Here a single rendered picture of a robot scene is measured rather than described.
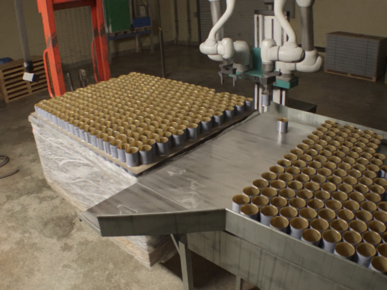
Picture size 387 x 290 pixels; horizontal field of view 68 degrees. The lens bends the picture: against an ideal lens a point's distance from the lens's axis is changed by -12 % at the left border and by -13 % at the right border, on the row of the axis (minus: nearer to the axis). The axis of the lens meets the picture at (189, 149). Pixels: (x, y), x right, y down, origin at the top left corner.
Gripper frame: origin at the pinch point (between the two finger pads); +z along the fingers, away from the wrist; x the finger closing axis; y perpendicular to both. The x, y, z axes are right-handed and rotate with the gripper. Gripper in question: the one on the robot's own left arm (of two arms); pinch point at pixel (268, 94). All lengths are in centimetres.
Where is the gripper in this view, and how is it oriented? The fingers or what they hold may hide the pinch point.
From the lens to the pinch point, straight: 223.9
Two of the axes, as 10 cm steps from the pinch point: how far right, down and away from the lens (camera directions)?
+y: -7.4, -2.6, 6.2
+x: -6.7, 3.6, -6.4
